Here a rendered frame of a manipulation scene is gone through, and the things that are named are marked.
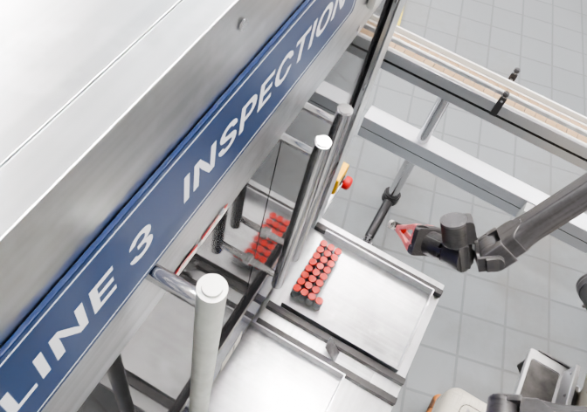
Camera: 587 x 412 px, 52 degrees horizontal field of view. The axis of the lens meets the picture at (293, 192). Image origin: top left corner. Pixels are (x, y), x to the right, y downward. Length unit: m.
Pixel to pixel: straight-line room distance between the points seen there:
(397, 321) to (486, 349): 1.15
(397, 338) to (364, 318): 0.10
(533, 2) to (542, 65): 0.59
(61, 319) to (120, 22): 0.19
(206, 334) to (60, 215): 0.24
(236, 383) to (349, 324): 0.34
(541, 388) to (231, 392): 0.73
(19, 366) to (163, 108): 0.18
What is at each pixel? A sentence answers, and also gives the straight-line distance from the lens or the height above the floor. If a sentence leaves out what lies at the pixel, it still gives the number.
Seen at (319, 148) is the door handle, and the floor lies 1.83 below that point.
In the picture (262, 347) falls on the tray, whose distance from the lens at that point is 1.57.
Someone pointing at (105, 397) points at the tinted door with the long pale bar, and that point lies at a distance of 0.68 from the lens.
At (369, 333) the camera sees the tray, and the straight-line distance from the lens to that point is 1.64.
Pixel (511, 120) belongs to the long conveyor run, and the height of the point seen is 0.90.
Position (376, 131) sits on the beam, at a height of 0.51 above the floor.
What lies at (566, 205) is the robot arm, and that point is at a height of 1.44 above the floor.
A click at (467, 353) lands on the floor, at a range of 2.74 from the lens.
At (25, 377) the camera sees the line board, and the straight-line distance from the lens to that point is 0.42.
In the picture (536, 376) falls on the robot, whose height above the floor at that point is 1.04.
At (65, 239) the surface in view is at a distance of 0.36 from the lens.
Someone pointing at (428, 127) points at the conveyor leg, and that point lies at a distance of 2.41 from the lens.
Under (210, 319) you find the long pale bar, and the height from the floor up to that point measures 1.89.
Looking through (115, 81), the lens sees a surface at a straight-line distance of 0.36.
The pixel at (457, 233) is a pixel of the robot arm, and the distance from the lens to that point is 1.30.
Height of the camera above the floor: 2.37
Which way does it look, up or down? 56 degrees down
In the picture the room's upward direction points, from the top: 16 degrees clockwise
